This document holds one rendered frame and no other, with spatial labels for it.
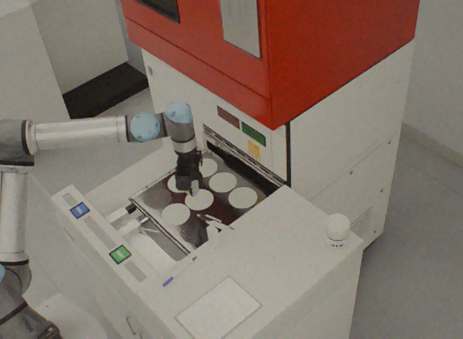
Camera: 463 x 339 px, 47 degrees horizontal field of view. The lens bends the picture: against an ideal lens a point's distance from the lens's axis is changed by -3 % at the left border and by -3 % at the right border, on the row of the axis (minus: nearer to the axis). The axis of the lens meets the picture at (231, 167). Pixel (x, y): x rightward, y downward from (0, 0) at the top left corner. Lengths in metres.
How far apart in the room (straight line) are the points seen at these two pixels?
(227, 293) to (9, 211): 0.68
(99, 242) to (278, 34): 0.87
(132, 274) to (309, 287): 0.53
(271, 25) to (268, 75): 0.16
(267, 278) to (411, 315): 1.24
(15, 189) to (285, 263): 0.82
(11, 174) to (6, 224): 0.14
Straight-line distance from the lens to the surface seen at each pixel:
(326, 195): 2.13
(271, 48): 1.49
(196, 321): 1.55
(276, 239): 1.70
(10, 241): 1.68
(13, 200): 1.66
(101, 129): 1.47
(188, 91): 2.08
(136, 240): 1.88
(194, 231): 1.83
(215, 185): 1.96
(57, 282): 3.01
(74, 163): 3.61
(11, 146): 1.52
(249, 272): 1.63
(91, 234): 1.83
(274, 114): 1.62
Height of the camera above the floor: 2.30
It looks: 44 degrees down
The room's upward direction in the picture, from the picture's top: 7 degrees counter-clockwise
